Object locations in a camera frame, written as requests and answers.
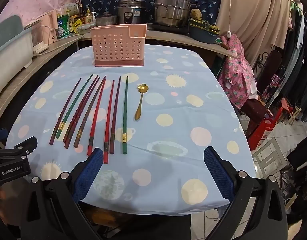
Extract blue printed tablecloth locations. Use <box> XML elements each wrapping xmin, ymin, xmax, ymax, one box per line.
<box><xmin>5</xmin><ymin>44</ymin><xmax>257</xmax><ymax>217</ymax></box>

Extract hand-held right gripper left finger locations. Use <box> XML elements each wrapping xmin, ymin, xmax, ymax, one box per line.
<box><xmin>20</xmin><ymin>148</ymin><xmax>105</xmax><ymax>240</ymax></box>

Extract pink pineapple print garment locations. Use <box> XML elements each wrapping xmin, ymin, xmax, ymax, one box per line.
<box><xmin>218</xmin><ymin>34</ymin><xmax>257</xmax><ymax>111</ymax></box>

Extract white cable with switch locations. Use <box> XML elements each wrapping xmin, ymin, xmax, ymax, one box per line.
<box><xmin>226</xmin><ymin>0</ymin><xmax>233</xmax><ymax>37</ymax></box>

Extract pink perforated utensil basket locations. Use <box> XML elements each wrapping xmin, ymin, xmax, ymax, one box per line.
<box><xmin>90</xmin><ymin>24</ymin><xmax>147</xmax><ymax>67</ymax></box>

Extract black induction cooker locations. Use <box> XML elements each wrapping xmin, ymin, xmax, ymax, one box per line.
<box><xmin>150</xmin><ymin>23</ymin><xmax>191</xmax><ymax>34</ymax></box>

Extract white plastic tub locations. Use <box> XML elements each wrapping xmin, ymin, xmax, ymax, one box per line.
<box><xmin>0</xmin><ymin>15</ymin><xmax>34</xmax><ymax>75</ymax></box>

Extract hanging dark clothes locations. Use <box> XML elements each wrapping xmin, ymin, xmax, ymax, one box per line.
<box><xmin>281</xmin><ymin>2</ymin><xmax>307</xmax><ymax>126</ymax></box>

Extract steel rice cooker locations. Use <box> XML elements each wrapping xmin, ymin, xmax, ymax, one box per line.
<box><xmin>117</xmin><ymin>0</ymin><xmax>147</xmax><ymax>26</ymax></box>

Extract dark metal chair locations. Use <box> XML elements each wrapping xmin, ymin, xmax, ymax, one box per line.
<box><xmin>253</xmin><ymin>50</ymin><xmax>287</xmax><ymax>101</ymax></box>

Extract gold flower spoon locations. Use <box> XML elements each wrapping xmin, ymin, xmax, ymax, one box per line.
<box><xmin>135</xmin><ymin>83</ymin><xmax>150</xmax><ymax>121</ymax></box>

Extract green leaf bundle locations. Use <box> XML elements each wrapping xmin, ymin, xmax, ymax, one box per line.
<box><xmin>188</xmin><ymin>17</ymin><xmax>221</xmax><ymax>35</ymax></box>

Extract small steel lidded pot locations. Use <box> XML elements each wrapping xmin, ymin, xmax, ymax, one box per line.
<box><xmin>95</xmin><ymin>12</ymin><xmax>118</xmax><ymax>27</ymax></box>

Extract brown sponge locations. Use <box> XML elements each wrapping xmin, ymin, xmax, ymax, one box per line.
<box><xmin>190</xmin><ymin>8</ymin><xmax>203</xmax><ymax>20</ymax></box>

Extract white carton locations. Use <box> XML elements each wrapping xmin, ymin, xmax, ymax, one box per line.
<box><xmin>61</xmin><ymin>2</ymin><xmax>78</xmax><ymax>16</ymax></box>

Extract green tin can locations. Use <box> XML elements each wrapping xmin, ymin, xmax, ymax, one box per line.
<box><xmin>56</xmin><ymin>14</ymin><xmax>70</xmax><ymax>39</ymax></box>

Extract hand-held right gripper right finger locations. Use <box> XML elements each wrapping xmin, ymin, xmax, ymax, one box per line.
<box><xmin>203</xmin><ymin>146</ymin><xmax>289</xmax><ymax>240</ymax></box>

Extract stainless steamer pot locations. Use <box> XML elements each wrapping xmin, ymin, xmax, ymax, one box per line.
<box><xmin>153</xmin><ymin>0</ymin><xmax>198</xmax><ymax>28</ymax></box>

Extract yellow packet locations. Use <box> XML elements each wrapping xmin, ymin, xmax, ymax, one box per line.
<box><xmin>72</xmin><ymin>17</ymin><xmax>82</xmax><ymax>33</ymax></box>

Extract green chopstick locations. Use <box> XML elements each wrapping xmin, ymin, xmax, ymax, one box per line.
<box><xmin>56</xmin><ymin>74</ymin><xmax>93</xmax><ymax>138</ymax></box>
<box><xmin>122</xmin><ymin>76</ymin><xmax>129</xmax><ymax>155</ymax></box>

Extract grey metal rack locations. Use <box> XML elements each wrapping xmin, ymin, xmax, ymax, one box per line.
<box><xmin>252</xmin><ymin>138</ymin><xmax>290</xmax><ymax>178</ymax></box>

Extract dark maroon bag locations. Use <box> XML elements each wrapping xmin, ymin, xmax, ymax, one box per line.
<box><xmin>240</xmin><ymin>98</ymin><xmax>268</xmax><ymax>126</ymax></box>

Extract beige curtain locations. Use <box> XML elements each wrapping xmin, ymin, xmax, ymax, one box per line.
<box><xmin>215</xmin><ymin>0</ymin><xmax>294</xmax><ymax>63</ymax></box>

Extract maroon chopstick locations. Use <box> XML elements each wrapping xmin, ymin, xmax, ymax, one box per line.
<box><xmin>65</xmin><ymin>77</ymin><xmax>101</xmax><ymax>149</ymax></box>
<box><xmin>63</xmin><ymin>76</ymin><xmax>99</xmax><ymax>142</ymax></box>
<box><xmin>50</xmin><ymin>78</ymin><xmax>82</xmax><ymax>145</ymax></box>
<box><xmin>110</xmin><ymin>77</ymin><xmax>122</xmax><ymax>155</ymax></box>

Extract clear plastic food container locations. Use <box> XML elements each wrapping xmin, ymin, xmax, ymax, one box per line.
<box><xmin>73</xmin><ymin>23</ymin><xmax>96</xmax><ymax>34</ymax></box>

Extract white blender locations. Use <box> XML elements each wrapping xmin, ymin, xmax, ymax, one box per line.
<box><xmin>25</xmin><ymin>19</ymin><xmax>49</xmax><ymax>55</ymax></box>

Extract brown chopstick gold band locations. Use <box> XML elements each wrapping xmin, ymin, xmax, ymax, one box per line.
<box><xmin>74</xmin><ymin>76</ymin><xmax>107</xmax><ymax>148</ymax></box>

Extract blue plastic basin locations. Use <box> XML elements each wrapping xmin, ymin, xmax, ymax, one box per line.
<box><xmin>188</xmin><ymin>26</ymin><xmax>219</xmax><ymax>44</ymax></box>

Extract white power cord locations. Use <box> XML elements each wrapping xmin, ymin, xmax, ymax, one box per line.
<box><xmin>34</xmin><ymin>33</ymin><xmax>84</xmax><ymax>55</ymax></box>

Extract pink electric kettle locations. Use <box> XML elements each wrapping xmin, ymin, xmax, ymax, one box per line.
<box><xmin>41</xmin><ymin>12</ymin><xmax>57</xmax><ymax>46</ymax></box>

